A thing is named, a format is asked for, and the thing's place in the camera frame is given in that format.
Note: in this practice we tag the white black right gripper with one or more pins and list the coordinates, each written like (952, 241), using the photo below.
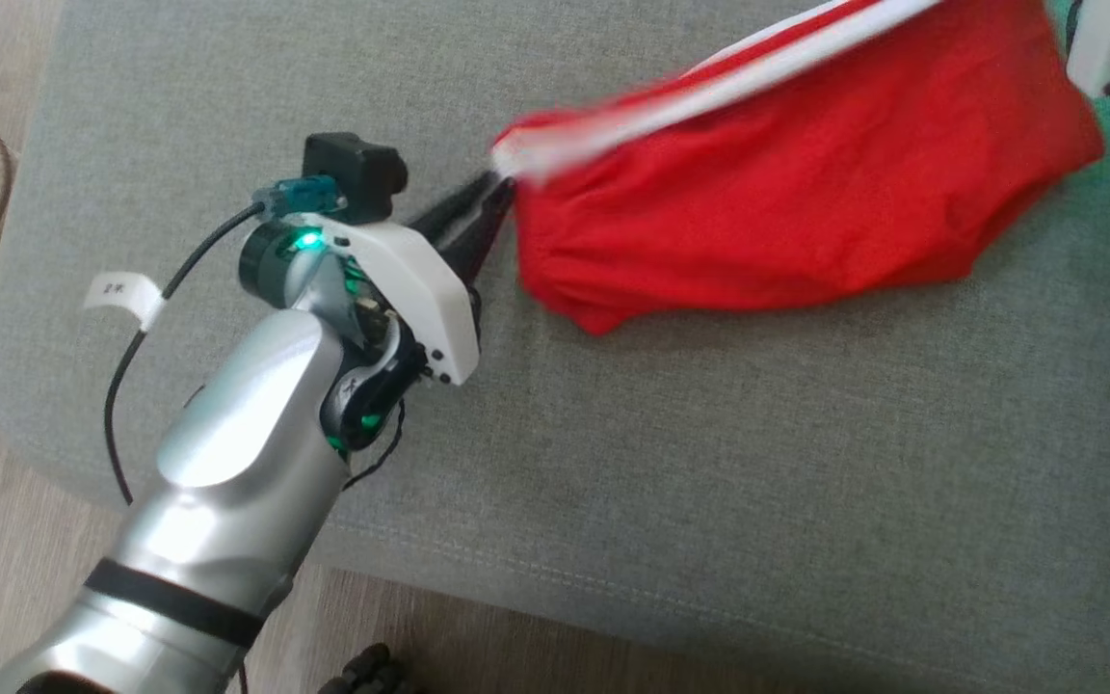
(1104, 48)

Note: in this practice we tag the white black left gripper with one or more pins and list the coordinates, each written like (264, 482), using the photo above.
(420, 289)

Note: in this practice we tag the red white garment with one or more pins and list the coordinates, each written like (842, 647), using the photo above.
(786, 193)

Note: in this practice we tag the black knobbed robot base part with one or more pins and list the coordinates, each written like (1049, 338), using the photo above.
(367, 670)

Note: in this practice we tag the grey fabric sofa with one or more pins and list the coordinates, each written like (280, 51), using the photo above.
(709, 463)

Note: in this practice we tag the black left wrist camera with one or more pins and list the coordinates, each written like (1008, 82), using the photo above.
(357, 173)

